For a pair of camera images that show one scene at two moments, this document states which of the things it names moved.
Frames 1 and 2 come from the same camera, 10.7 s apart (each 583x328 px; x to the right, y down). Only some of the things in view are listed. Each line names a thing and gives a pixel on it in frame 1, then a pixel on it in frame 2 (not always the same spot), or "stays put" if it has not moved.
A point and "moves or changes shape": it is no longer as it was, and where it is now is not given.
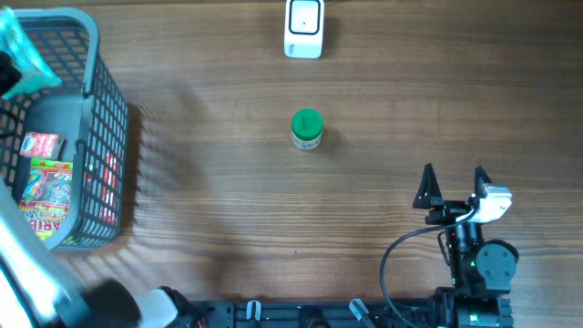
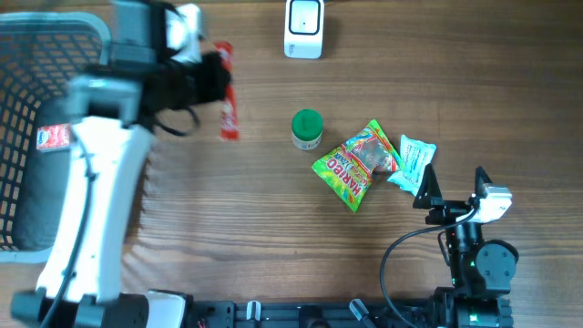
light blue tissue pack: (15, 42) -> (415, 156)
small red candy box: (40, 144) -> (54, 138)
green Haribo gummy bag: (46, 197) -> (347, 171)
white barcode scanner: (304, 29) stays put
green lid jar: (307, 128) stays put
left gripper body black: (9, 74) -> (199, 84)
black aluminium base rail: (311, 314) stays put
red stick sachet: (109, 198) moves or changes shape
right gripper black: (447, 210) stays put
